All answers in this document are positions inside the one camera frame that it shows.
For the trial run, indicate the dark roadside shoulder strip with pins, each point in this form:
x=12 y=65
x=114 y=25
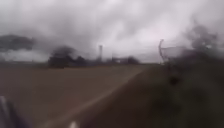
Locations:
x=133 y=103

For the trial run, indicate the pale tall pole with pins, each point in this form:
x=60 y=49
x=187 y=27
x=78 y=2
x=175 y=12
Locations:
x=100 y=53

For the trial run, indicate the bent pole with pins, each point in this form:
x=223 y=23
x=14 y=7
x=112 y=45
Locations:
x=160 y=50

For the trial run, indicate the grey-brown asphalt road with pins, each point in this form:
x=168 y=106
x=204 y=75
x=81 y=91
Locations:
x=50 y=86

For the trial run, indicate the robot's own part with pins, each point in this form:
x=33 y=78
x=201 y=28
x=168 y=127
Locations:
x=73 y=125

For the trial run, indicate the green grass verge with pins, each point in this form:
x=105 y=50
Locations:
x=196 y=93

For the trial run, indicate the bare dark tree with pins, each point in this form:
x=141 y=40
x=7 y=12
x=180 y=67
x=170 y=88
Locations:
x=200 y=37

